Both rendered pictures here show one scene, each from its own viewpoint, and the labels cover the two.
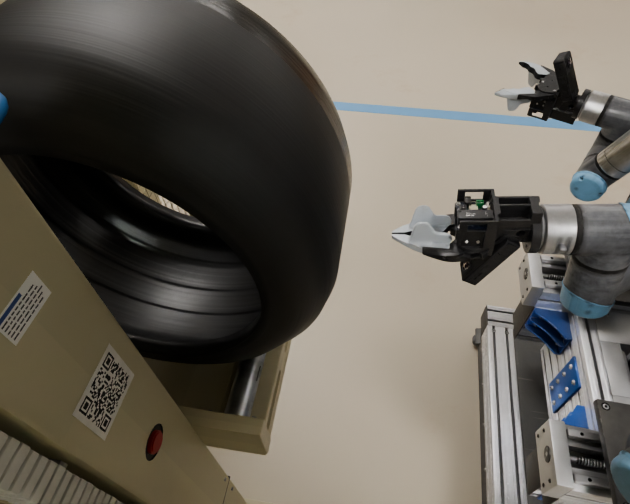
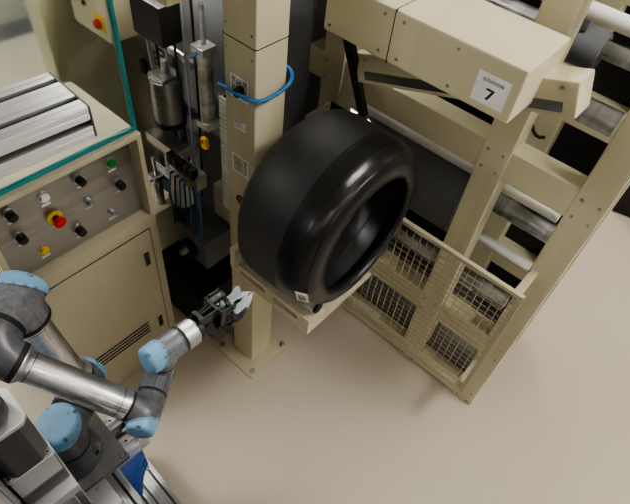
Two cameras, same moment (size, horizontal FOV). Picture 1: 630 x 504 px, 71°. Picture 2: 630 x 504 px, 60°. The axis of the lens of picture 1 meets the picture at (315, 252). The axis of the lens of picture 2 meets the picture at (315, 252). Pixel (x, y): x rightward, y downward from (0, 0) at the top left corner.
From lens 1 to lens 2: 155 cm
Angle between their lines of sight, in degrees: 66
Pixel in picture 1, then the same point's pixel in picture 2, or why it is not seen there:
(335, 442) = (267, 429)
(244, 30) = (311, 184)
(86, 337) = (245, 151)
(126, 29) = (305, 140)
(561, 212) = (186, 325)
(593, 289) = not seen: hidden behind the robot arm
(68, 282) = (249, 139)
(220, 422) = not seen: hidden behind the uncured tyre
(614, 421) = (113, 450)
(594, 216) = (171, 332)
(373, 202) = not seen: outside the picture
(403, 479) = (213, 455)
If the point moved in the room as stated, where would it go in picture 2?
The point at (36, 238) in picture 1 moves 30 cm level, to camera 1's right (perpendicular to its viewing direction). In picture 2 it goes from (250, 124) to (186, 179)
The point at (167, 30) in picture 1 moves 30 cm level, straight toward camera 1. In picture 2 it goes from (304, 152) to (199, 128)
